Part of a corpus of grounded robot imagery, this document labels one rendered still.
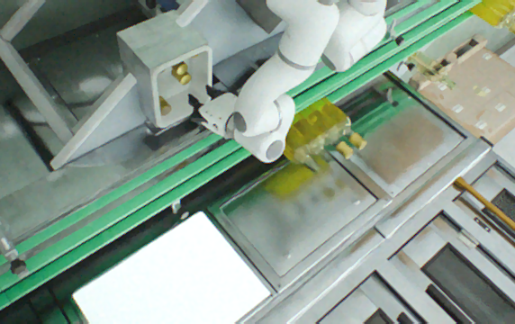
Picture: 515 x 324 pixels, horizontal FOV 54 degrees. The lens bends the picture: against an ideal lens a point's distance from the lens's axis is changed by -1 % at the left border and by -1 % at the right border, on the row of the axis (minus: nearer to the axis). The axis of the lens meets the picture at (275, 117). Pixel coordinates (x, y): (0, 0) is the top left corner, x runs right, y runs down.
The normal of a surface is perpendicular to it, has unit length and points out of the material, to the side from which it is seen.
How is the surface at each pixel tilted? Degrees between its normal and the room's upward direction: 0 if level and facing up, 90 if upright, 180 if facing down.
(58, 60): 90
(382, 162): 91
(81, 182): 90
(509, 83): 80
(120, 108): 0
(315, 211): 91
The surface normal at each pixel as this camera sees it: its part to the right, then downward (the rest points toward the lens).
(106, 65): 0.11, -0.64
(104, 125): 0.65, 0.62
